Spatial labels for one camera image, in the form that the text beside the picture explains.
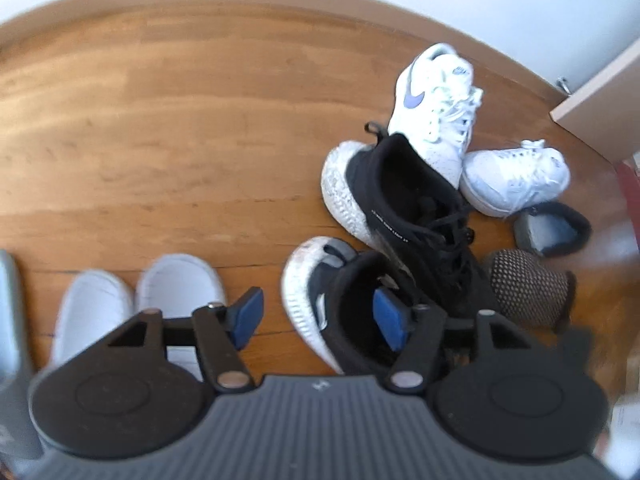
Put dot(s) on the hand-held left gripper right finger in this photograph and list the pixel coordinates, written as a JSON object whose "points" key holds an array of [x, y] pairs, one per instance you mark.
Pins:
{"points": [[390, 321]]}

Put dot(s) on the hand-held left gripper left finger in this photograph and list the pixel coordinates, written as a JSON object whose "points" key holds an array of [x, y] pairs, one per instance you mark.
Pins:
{"points": [[247, 316]]}

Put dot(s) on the black sneaker with white sole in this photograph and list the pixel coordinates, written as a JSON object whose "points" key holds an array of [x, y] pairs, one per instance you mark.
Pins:
{"points": [[400, 185], [345, 300]]}

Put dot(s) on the grey slide slipper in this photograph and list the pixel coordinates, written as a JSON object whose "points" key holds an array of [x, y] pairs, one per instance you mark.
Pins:
{"points": [[15, 335], [550, 232]]}

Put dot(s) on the white loafer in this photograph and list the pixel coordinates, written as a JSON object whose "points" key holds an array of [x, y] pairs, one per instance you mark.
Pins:
{"points": [[180, 285], [95, 305]]}

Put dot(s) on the brown mesh shoe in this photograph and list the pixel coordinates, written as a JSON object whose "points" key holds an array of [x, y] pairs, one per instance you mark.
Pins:
{"points": [[525, 285]]}

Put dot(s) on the white sneaker with blue logo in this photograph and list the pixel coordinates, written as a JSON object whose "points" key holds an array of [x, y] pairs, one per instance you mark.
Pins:
{"points": [[430, 110]]}

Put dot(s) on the white paper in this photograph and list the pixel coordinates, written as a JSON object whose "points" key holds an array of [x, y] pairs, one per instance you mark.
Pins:
{"points": [[625, 425]]}

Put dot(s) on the red object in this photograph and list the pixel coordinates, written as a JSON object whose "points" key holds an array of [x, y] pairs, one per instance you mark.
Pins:
{"points": [[630, 195]]}

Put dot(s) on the metal door stop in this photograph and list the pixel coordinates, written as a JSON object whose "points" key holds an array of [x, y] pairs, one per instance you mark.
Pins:
{"points": [[564, 85]]}

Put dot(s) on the beige cabinet door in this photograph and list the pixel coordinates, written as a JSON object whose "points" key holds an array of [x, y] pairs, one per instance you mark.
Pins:
{"points": [[610, 105]]}

